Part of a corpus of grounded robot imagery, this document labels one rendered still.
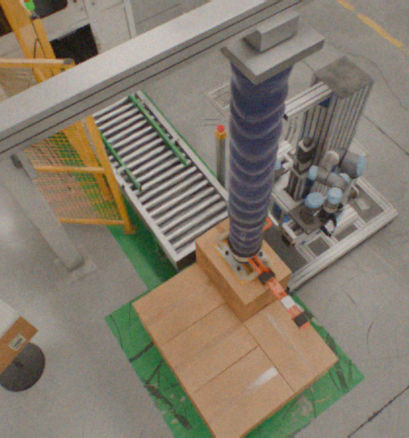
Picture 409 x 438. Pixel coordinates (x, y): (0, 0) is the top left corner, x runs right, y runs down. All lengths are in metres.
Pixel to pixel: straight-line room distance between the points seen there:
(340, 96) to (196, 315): 1.88
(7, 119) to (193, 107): 4.12
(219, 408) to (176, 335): 0.58
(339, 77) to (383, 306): 2.25
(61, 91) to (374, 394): 3.47
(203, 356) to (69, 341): 1.29
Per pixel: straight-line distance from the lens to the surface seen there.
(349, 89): 2.82
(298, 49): 1.71
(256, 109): 1.87
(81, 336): 4.30
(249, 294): 3.25
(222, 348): 3.55
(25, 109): 1.38
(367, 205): 4.54
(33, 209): 3.57
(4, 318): 3.42
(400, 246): 4.71
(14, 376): 4.37
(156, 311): 3.66
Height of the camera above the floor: 4.00
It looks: 60 degrees down
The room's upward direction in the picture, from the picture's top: 4 degrees counter-clockwise
